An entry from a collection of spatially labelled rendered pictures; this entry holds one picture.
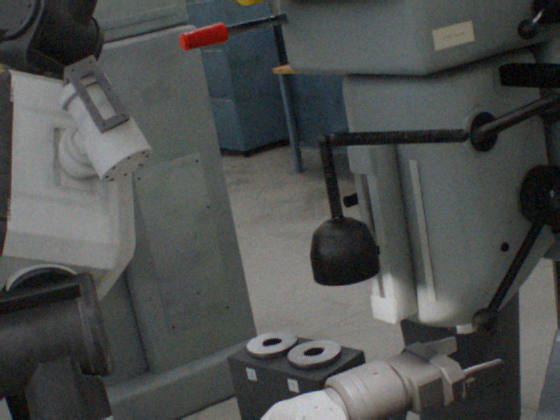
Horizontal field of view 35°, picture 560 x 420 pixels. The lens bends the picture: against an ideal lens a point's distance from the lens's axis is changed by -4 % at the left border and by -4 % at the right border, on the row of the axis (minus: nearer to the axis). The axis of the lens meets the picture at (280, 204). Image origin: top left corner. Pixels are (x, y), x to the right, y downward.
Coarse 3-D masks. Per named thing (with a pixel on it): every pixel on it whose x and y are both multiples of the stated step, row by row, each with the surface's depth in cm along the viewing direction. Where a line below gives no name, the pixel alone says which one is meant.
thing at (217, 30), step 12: (216, 24) 102; (240, 24) 104; (252, 24) 104; (264, 24) 105; (276, 24) 106; (180, 36) 101; (192, 36) 100; (204, 36) 100; (216, 36) 101; (228, 36) 102; (192, 48) 100
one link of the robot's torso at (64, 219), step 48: (0, 96) 107; (48, 96) 110; (0, 144) 104; (48, 144) 107; (0, 192) 101; (48, 192) 104; (96, 192) 108; (0, 240) 99; (48, 240) 102; (96, 240) 105; (0, 288) 105; (96, 288) 109
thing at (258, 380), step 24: (264, 336) 165; (288, 336) 163; (240, 360) 160; (264, 360) 158; (288, 360) 155; (312, 360) 152; (336, 360) 152; (360, 360) 154; (240, 384) 162; (264, 384) 157; (288, 384) 153; (312, 384) 148; (240, 408) 165; (264, 408) 159
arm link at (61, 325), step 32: (0, 320) 97; (32, 320) 97; (64, 320) 97; (0, 352) 95; (32, 352) 95; (64, 352) 96; (0, 384) 95; (32, 384) 96; (64, 384) 95; (96, 384) 98; (32, 416) 97; (64, 416) 95; (96, 416) 96
